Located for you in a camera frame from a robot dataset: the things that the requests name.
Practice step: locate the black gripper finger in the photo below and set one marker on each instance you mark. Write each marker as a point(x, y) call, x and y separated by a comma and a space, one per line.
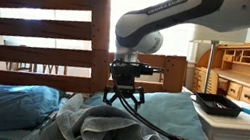
point(109, 96)
point(139, 99)

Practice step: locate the dark wooden chair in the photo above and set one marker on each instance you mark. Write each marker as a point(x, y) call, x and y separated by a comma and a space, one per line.
point(14, 65)

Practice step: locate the black plastic tray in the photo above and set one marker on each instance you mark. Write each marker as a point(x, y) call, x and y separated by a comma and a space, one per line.
point(216, 110)

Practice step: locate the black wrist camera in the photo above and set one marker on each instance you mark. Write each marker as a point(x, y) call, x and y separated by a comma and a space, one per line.
point(132, 68)

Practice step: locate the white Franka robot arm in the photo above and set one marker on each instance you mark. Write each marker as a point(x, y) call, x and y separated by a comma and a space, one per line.
point(181, 11)

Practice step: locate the grey towel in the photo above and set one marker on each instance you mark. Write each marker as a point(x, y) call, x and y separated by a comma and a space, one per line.
point(105, 131)

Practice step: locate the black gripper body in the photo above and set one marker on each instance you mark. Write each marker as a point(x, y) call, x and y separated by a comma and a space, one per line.
point(126, 82)

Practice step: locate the light blue pillow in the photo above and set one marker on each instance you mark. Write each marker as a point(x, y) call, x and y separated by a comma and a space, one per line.
point(174, 118)

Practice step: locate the wooden bunk bed frame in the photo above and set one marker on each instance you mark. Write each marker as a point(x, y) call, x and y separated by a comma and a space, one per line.
point(33, 52)

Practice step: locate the small brass hardware piece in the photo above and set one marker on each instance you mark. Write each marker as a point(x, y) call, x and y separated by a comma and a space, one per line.
point(217, 104)

